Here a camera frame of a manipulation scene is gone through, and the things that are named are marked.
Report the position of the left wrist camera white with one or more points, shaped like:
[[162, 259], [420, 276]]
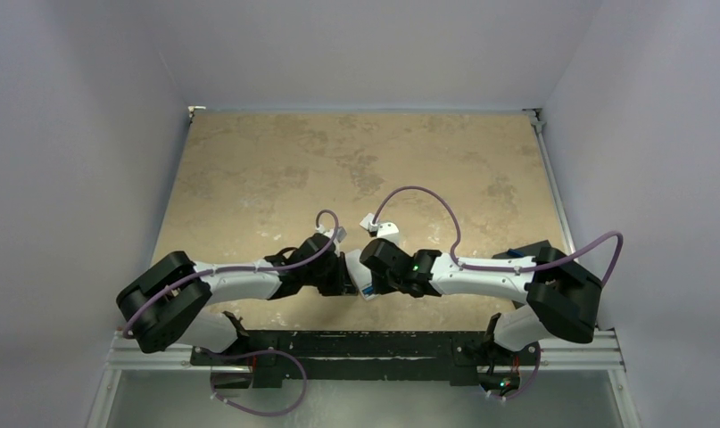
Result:
[[335, 234]]

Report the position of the aluminium table rail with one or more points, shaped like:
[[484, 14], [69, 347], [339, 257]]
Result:
[[603, 354]]

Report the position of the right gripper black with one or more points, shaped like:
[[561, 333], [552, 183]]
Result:
[[368, 283]]

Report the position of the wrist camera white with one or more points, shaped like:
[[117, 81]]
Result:
[[335, 234], [383, 230]]

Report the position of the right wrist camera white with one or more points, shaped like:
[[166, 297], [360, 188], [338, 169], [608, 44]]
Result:
[[383, 230]]

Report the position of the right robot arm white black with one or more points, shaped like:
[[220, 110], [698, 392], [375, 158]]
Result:
[[559, 298]]

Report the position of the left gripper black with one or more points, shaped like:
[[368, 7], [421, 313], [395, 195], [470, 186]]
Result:
[[342, 283]]

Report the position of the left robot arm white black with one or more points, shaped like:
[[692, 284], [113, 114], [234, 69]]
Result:
[[166, 304]]

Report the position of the white remote control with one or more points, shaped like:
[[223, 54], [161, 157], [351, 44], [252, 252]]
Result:
[[355, 266]]

